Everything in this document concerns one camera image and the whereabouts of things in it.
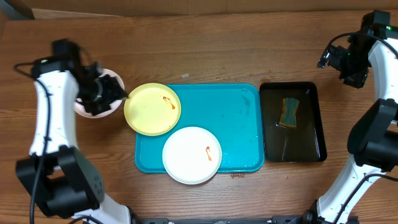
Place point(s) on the black water tray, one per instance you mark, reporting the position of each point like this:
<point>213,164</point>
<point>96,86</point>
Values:
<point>306,142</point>

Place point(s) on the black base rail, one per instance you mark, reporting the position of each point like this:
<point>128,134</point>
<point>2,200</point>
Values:
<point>278,219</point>

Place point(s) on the yellow plate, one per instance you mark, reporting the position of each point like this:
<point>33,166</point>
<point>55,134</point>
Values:
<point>152,109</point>

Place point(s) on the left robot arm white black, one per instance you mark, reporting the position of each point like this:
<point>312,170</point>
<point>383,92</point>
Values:
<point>61,181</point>

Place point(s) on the green yellow sponge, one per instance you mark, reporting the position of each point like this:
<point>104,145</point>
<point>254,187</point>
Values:
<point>288,117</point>

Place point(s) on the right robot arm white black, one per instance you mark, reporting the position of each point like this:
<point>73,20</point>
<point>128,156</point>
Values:
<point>372,146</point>

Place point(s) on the teal plastic tray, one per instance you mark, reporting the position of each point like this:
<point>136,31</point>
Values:
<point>231,112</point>

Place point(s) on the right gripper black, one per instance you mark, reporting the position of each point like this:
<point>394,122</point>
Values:
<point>358,80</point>

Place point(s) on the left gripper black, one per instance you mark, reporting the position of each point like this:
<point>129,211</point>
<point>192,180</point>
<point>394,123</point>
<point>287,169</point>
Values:
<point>114,93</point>

